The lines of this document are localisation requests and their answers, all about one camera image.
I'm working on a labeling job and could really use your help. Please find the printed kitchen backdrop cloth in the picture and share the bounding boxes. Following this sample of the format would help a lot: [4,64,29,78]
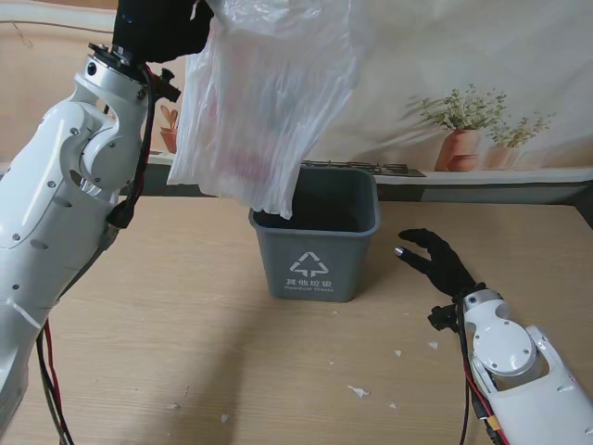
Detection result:
[0,0,593,205]

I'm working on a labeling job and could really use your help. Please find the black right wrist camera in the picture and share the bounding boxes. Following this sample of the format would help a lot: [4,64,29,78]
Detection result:
[426,304,462,333]

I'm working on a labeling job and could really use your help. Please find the black red right arm cable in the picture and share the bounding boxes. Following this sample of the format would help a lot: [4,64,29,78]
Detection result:
[456,296,511,445]

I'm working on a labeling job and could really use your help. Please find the grey plastic waste bin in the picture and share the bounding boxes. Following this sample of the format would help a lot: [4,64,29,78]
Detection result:
[248,166,383,303]

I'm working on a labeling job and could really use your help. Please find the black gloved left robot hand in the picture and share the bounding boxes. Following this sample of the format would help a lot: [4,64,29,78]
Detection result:
[113,0,214,65]

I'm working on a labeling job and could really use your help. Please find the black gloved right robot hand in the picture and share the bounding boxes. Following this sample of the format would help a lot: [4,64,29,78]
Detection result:
[393,227,478,298]

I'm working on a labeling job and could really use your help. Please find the white plastic garbage bag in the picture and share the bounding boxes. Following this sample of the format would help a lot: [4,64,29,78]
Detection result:
[166,0,367,222]

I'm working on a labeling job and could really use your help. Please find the black red arm cable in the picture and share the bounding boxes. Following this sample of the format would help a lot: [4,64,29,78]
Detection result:
[456,296,511,445]
[36,64,157,445]

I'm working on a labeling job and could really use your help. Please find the black red left arm cable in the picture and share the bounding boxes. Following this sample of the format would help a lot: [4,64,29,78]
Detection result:
[36,64,157,445]

